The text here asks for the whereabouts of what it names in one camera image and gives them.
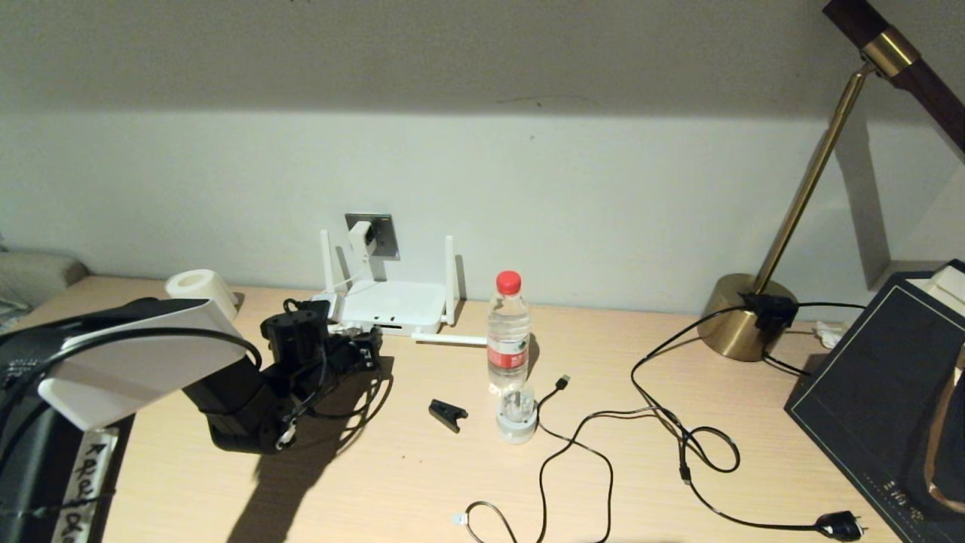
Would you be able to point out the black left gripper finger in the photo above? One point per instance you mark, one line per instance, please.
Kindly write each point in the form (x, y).
(368, 339)
(371, 357)

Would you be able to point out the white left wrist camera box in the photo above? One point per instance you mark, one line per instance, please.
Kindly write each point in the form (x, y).
(324, 305)

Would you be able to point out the grey pillow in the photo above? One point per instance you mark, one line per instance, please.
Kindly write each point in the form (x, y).
(38, 271)

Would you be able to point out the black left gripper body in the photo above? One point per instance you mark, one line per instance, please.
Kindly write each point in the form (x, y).
(341, 358)

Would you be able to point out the small white round device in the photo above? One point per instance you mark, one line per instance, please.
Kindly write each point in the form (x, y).
(516, 427)

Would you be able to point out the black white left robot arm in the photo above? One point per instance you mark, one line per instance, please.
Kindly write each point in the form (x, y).
(136, 362)

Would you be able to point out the clear bottle with red cap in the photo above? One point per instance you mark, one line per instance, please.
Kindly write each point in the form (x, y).
(508, 332)

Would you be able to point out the small white crumpled item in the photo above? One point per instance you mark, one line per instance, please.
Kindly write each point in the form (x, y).
(829, 333)

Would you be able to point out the grey wall socket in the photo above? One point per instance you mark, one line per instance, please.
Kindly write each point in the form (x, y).
(386, 230)

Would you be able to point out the white router with antennas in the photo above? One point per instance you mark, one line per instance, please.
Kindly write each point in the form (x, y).
(399, 305)

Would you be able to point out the brass desk lamp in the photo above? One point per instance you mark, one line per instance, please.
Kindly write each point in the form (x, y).
(742, 335)

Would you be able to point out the white tissue box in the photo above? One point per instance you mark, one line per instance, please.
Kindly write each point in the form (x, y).
(948, 290)

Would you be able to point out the small black plastic clip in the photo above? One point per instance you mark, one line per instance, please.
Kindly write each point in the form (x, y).
(446, 412)

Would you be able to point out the white power adapter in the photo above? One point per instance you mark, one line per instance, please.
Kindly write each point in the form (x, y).
(362, 240)

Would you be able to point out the large black flat box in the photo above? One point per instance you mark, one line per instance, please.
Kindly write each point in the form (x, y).
(867, 400)

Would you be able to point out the white toilet paper roll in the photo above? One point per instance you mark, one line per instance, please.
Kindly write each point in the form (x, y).
(197, 288)

